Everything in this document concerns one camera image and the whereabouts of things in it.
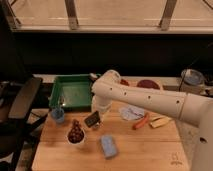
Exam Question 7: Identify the black office chair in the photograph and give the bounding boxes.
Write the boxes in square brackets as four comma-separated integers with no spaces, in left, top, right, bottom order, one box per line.
[0,78,46,171]

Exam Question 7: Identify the dark brown eraser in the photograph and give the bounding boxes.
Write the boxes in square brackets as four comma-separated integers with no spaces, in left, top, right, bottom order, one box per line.
[84,111,100,128]

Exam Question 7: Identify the light blue cloth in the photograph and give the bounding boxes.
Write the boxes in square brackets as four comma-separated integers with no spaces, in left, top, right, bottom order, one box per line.
[119,105,145,121]

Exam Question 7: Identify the grey handled tool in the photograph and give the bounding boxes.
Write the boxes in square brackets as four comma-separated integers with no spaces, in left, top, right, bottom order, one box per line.
[89,73,98,81]

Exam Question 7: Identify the blue plastic cup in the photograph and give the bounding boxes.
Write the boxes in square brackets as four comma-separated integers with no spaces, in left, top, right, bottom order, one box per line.
[51,107,64,124]

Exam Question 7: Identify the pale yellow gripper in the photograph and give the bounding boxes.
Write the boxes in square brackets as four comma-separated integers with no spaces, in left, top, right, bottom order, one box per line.
[91,96,112,120]

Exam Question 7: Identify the purple bowl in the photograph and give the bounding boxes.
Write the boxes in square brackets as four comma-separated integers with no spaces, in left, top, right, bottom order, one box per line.
[137,80,160,89]

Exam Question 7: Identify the orange bowl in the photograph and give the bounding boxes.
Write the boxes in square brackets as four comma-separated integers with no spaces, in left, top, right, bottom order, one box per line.
[120,79,129,86]

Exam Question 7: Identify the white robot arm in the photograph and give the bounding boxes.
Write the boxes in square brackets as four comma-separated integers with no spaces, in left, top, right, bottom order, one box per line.
[92,70,213,171]

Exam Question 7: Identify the yellow block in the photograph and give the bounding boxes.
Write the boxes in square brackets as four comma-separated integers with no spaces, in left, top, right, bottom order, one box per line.
[150,116,171,128]

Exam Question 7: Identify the orange carrot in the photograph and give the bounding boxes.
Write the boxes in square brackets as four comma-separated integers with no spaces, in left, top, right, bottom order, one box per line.
[132,113,149,130]

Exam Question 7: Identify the metal cup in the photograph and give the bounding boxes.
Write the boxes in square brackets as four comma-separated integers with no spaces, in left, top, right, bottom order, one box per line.
[91,121,102,131]

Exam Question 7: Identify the white bowl with grapes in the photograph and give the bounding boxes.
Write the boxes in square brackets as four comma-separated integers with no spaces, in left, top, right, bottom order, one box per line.
[67,119,85,146]

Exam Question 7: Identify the blue sponge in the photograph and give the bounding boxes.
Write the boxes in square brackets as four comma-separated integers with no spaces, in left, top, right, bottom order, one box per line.
[100,135,118,159]

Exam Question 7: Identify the green plastic tray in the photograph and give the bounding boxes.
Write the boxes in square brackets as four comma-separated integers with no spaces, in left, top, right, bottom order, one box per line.
[49,74,94,110]

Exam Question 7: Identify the grey bowl on stand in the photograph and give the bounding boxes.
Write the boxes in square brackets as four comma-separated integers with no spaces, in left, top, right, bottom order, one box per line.
[181,69,204,86]

